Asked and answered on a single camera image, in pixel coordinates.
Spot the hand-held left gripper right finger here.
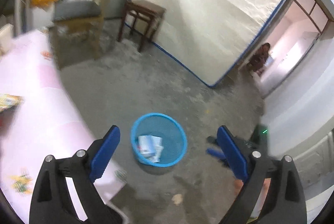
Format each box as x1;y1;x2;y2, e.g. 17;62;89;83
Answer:
217;125;306;224

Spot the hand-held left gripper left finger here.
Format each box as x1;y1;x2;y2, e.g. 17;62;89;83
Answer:
29;125;123;224

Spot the blue mesh waste basket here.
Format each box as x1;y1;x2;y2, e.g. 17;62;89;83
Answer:
130;113;188;168

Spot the white and blue carton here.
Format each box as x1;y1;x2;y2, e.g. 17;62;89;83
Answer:
137;135;165;162

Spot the white mattress with blue edge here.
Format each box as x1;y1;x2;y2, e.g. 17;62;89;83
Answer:
130;0;299;88

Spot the dark wooden stool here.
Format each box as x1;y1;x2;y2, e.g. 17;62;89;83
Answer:
117;0;166;53

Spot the wooden chair with black seat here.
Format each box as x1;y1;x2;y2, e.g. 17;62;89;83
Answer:
52;0;121;58

